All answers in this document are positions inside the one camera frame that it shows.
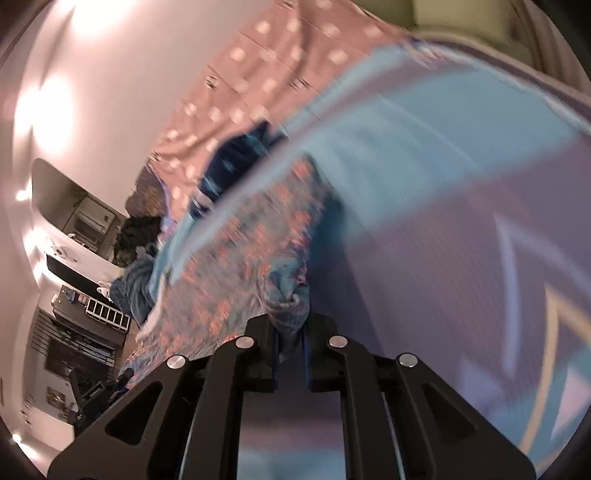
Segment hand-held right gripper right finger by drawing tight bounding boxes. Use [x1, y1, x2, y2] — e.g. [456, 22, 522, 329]
[302, 314, 536, 480]

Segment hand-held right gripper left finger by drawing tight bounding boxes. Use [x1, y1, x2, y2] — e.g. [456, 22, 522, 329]
[48, 316, 278, 480]

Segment floral blue shirt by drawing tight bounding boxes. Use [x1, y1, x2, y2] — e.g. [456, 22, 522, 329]
[121, 154, 347, 374]

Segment folded white and pink clothes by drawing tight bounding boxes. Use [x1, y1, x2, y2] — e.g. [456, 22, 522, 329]
[137, 295, 167, 343]

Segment black clothes heap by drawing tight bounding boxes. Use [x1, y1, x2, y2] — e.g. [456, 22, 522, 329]
[115, 216, 163, 267]

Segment white shelf rack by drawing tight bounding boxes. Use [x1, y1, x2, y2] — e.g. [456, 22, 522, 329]
[85, 298, 131, 331]

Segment dark blue fleece blanket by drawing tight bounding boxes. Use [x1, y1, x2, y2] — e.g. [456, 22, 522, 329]
[110, 244, 162, 324]

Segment dark patterned cushion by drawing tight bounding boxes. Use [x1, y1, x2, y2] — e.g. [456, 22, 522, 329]
[126, 165, 172, 217]

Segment navy star print cloth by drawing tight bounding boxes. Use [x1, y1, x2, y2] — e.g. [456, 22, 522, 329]
[187, 119, 289, 217]

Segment blue and purple bed sheet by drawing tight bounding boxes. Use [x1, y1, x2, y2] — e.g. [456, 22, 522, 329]
[150, 32, 591, 480]

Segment pink polka dot sheet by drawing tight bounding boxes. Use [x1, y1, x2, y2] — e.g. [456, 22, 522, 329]
[150, 0, 411, 222]

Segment large green pillow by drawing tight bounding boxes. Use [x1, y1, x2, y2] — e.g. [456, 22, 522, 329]
[411, 0, 536, 44]

